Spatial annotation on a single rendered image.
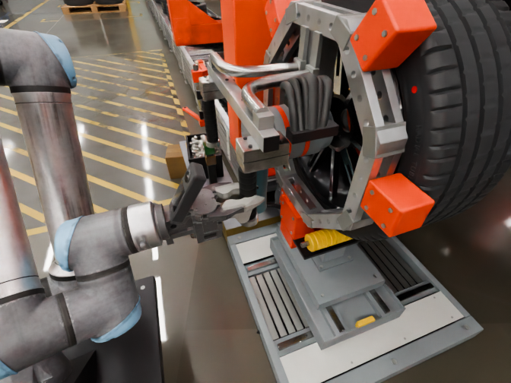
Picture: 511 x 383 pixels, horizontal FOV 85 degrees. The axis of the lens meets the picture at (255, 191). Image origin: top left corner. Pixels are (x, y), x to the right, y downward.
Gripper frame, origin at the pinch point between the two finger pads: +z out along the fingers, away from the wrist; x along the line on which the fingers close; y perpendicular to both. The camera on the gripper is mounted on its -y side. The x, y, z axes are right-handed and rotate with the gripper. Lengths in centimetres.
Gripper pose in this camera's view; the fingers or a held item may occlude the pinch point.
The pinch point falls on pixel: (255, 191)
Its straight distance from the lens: 58.0
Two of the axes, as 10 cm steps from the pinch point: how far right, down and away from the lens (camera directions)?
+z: 9.4, -2.3, 2.6
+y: 0.0, 7.5, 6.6
